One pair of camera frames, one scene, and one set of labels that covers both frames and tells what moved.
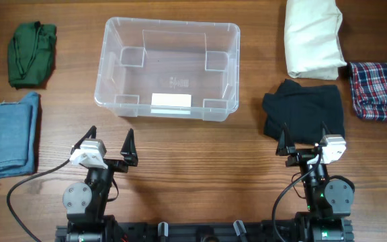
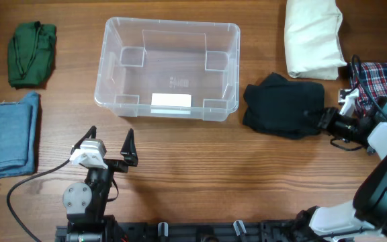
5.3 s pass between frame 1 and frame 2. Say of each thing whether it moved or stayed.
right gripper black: moved
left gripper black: stayed
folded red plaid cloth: stayed
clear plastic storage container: stayed
